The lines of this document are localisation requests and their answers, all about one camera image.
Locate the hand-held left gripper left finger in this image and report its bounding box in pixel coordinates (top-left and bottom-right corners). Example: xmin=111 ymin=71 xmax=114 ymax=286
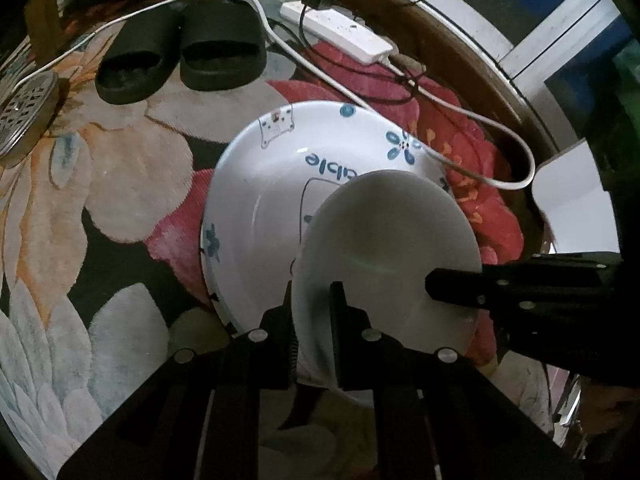
xmin=57 ymin=282 xmax=302 ymax=480

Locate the large bear print plate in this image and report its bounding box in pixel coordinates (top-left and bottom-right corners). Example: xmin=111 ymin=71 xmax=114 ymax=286
xmin=200 ymin=101 xmax=458 ymax=342

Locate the black cable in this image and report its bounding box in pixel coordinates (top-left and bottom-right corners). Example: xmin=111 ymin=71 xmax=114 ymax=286
xmin=299 ymin=0 xmax=442 ymax=107

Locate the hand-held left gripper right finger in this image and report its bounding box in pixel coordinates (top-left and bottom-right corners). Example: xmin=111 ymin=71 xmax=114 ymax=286
xmin=330 ymin=281 xmax=585 ymax=480

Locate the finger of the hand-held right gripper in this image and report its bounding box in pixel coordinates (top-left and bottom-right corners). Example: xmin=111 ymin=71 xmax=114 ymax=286
xmin=424 ymin=252 xmax=624 ymax=312

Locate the white bowl pink outside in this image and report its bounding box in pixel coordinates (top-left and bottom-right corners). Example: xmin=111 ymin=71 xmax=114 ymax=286
xmin=292 ymin=170 xmax=484 ymax=397

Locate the white power strip with cable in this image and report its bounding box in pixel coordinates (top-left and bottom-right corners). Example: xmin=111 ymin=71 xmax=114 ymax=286
xmin=19 ymin=0 xmax=537 ymax=191

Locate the floral rug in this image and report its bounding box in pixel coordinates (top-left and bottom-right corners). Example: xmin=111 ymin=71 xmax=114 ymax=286
xmin=0 ymin=0 xmax=581 ymax=480

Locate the yellow wooden chair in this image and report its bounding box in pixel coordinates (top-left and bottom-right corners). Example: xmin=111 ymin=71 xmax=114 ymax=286
xmin=29 ymin=0 xmax=202 ymax=62

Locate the round metal steamer rack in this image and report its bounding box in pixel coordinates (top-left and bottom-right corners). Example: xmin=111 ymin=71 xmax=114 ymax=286
xmin=0 ymin=69 xmax=61 ymax=159

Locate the black slipper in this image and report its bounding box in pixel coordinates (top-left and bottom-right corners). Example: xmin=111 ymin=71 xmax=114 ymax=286
xmin=179 ymin=0 xmax=269 ymax=92
xmin=94 ymin=7 xmax=184 ymax=106

